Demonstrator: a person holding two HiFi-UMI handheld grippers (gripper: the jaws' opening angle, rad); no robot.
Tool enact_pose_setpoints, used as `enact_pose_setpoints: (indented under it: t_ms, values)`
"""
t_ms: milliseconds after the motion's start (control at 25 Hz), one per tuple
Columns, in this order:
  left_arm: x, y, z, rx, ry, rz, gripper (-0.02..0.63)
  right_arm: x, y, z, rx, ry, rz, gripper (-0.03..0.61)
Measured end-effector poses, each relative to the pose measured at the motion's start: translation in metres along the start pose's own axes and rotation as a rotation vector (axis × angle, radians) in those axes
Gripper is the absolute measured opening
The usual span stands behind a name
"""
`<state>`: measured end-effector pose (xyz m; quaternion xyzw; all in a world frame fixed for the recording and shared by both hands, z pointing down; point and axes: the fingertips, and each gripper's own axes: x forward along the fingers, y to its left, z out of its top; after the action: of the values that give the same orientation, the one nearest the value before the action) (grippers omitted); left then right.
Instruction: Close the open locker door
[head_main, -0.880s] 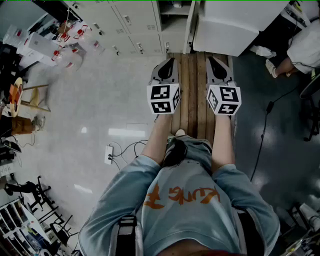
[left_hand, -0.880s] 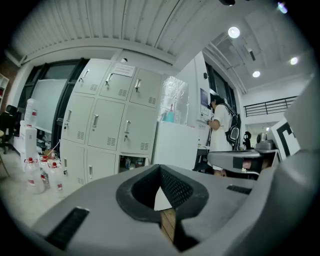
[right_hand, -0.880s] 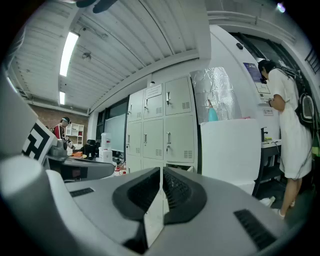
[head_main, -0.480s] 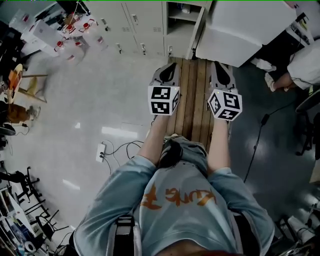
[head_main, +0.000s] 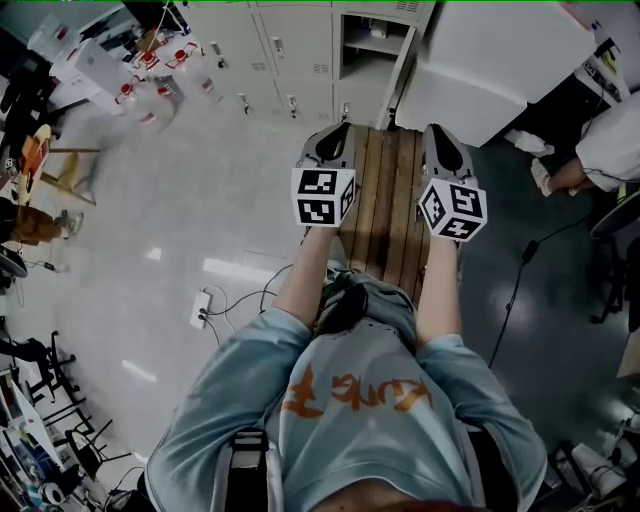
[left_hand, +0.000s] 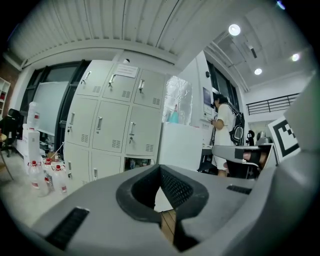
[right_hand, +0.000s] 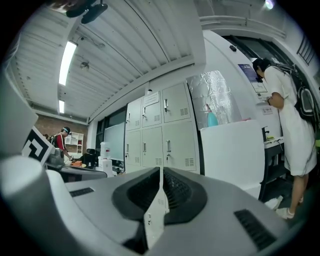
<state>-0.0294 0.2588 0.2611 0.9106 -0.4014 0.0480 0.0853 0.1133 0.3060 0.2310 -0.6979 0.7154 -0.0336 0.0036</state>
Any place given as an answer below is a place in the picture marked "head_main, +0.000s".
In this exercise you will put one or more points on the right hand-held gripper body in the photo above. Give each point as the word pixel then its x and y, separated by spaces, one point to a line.
pixel 455 210

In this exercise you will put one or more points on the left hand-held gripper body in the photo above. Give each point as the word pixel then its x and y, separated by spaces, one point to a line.
pixel 320 197

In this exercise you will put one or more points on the grey metal locker cabinet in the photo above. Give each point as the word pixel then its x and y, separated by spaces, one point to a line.
pixel 300 45

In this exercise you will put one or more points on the person's right forearm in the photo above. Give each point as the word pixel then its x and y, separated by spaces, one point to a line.
pixel 440 300

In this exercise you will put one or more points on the another person's forearm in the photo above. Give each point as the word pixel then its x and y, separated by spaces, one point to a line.
pixel 570 177

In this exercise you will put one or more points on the person's left forearm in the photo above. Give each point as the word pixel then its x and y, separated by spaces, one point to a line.
pixel 305 280

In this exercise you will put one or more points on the brown wooden slat platform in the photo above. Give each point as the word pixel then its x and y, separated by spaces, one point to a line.
pixel 387 200

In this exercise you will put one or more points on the large white box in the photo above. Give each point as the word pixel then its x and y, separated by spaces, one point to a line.
pixel 490 60

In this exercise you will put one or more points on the clear water jug red cap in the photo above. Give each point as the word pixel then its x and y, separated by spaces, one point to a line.
pixel 149 60
pixel 150 107
pixel 182 57
pixel 207 86

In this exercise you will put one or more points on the white power strip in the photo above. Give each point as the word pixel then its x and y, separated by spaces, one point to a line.
pixel 201 309

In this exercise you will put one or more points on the brown cardboard box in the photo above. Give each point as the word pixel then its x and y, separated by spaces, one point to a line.
pixel 631 355

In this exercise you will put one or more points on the person's light blue shirt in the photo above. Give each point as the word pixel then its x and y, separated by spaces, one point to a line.
pixel 360 425

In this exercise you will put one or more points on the light wooden stool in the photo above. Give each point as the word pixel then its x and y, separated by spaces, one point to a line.
pixel 70 172

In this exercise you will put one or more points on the white cartons stack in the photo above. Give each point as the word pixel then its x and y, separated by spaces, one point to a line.
pixel 92 65

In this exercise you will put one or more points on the black metal chair frames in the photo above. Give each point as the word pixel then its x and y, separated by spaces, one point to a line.
pixel 57 365

